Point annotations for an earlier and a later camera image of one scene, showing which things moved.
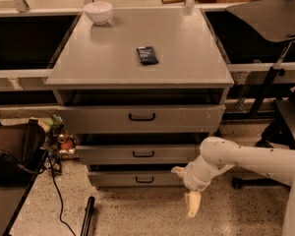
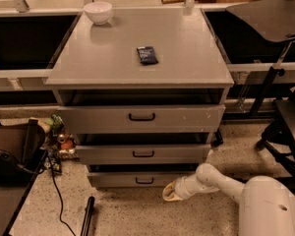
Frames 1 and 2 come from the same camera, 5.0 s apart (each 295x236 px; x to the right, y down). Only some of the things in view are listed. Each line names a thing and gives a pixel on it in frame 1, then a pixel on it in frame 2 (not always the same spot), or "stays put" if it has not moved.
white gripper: (189, 178) → (181, 189)
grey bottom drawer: (136, 179) stays put
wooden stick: (178, 0) stays put
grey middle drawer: (139, 154) stays put
